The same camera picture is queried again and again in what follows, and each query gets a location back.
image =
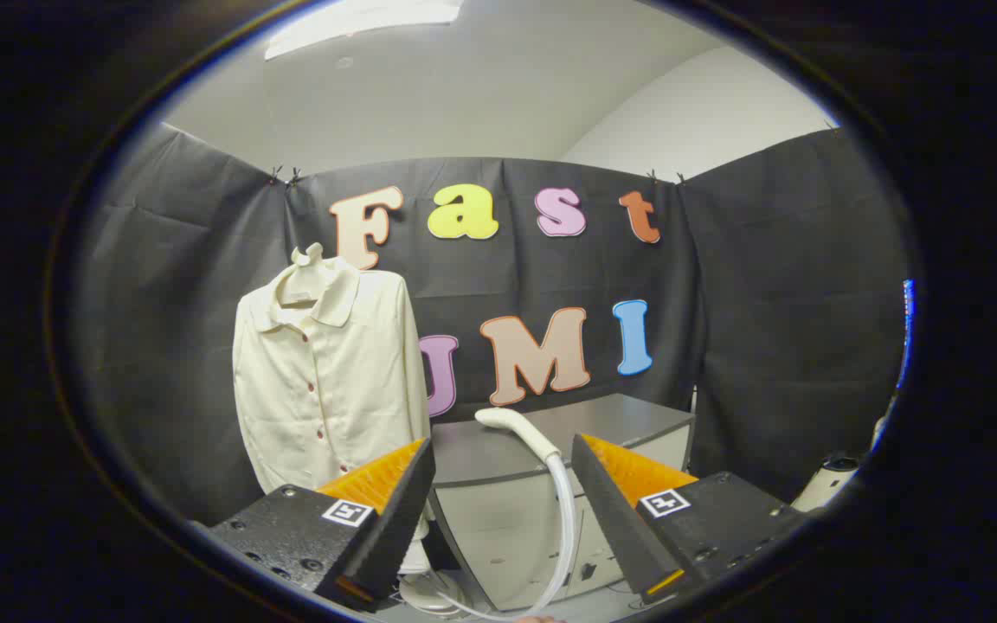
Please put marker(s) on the white canister with dark top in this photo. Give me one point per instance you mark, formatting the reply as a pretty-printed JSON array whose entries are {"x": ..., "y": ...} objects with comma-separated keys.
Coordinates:
[{"x": 823, "y": 484}]

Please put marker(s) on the cream button-up shirt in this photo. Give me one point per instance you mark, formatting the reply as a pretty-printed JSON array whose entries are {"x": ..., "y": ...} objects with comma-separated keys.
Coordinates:
[{"x": 334, "y": 389}]

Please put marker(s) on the white garment steamer base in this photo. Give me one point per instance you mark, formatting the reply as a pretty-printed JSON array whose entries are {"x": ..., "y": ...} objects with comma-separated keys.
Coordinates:
[{"x": 429, "y": 597}]

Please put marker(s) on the grey cabinet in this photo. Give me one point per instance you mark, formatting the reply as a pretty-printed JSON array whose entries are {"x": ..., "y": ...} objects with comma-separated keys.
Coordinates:
[{"x": 507, "y": 528}]

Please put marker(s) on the white garment steamer head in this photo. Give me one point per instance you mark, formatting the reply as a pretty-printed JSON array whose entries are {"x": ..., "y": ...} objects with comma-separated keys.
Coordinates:
[{"x": 516, "y": 424}]

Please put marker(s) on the black backdrop cloth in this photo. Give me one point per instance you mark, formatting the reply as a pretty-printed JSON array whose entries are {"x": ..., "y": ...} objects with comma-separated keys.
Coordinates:
[{"x": 204, "y": 303}]

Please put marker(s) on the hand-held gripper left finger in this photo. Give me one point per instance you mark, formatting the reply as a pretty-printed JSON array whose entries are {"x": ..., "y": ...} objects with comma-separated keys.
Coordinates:
[{"x": 395, "y": 519}]

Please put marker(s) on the cream plastic hanger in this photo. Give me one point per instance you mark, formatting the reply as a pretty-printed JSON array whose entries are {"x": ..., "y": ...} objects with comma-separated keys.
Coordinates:
[{"x": 304, "y": 281}]

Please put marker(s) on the ceiling light panel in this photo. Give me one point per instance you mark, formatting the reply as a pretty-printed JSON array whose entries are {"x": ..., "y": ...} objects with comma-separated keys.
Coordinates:
[{"x": 360, "y": 22}]

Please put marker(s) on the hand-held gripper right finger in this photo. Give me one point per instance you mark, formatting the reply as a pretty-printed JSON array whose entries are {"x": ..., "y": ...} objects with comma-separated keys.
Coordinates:
[{"x": 615, "y": 519}]

